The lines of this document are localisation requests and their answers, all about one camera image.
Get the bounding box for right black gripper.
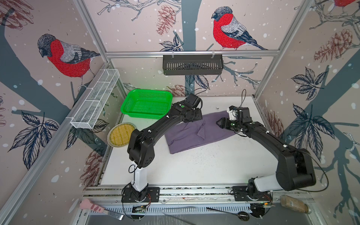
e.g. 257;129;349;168
216;116;243;131

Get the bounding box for purple trousers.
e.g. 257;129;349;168
165;111;235;154

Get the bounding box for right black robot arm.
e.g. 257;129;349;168
216;106;316;198

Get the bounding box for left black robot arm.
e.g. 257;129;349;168
127;95;203;202

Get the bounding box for green plastic basket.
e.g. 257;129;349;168
121;89;173;120

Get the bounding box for black hanging plastic basket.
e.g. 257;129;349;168
163;54;224;76

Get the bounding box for round woven bamboo tray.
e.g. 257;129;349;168
107;123;136;147

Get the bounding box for black long spoon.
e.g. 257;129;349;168
206;207;250;222

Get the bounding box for brown filled plastic bottle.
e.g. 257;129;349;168
280;195;311;214

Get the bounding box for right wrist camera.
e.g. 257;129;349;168
226;106;239;121

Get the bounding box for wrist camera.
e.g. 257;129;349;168
226;106;239;121
185;93;203;109

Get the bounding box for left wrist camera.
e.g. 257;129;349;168
185;93;203;109

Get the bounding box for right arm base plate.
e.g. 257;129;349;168
230;186;272;202

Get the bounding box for aluminium mounting rail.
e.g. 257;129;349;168
83;184;315;205

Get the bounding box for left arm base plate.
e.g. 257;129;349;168
121;186;160;203

